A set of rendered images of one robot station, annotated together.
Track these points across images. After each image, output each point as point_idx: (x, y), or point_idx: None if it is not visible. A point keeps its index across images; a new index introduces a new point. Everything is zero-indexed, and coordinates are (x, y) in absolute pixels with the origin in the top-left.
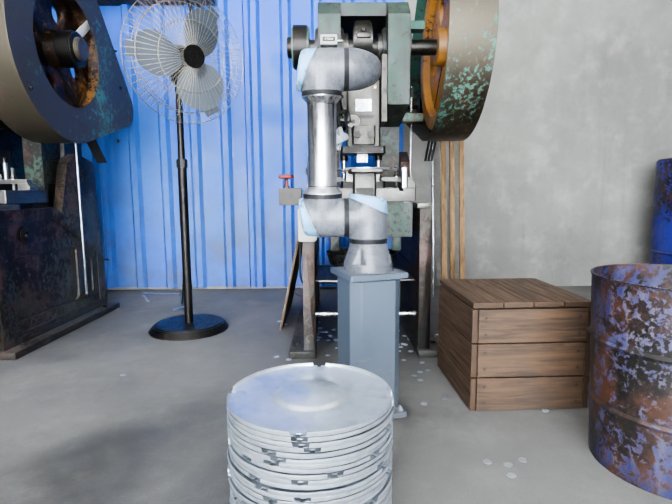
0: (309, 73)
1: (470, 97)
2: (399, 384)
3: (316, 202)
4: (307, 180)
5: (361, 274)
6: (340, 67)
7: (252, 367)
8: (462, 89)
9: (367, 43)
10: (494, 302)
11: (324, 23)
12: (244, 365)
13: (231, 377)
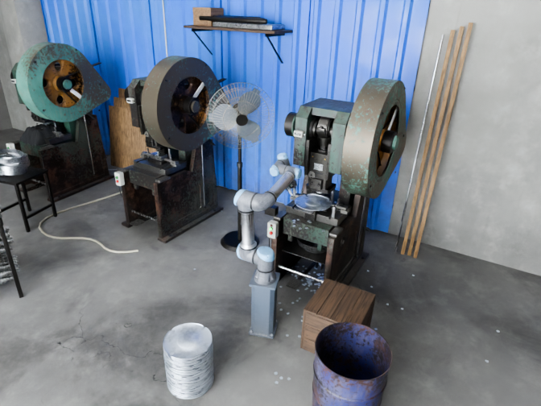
0: (237, 204)
1: (360, 190)
2: (291, 319)
3: (241, 250)
4: (303, 184)
5: (255, 283)
6: (248, 205)
7: (243, 283)
8: (353, 186)
9: (324, 134)
10: (312, 312)
11: (298, 122)
12: (241, 280)
13: (230, 286)
